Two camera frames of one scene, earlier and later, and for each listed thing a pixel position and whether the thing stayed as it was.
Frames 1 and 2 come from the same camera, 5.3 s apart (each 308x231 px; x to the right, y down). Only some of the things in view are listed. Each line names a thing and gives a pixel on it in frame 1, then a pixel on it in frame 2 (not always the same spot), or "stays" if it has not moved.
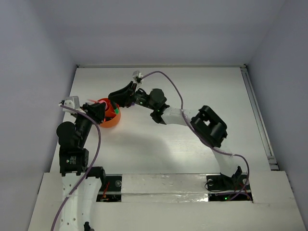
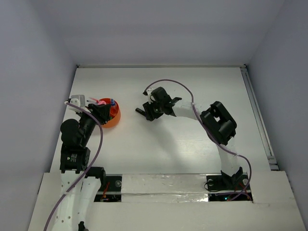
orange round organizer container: x=109 y=111 stays
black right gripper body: x=141 y=98 -> x=154 y=109
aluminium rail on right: x=258 y=117 stays
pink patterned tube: x=102 y=101 stays
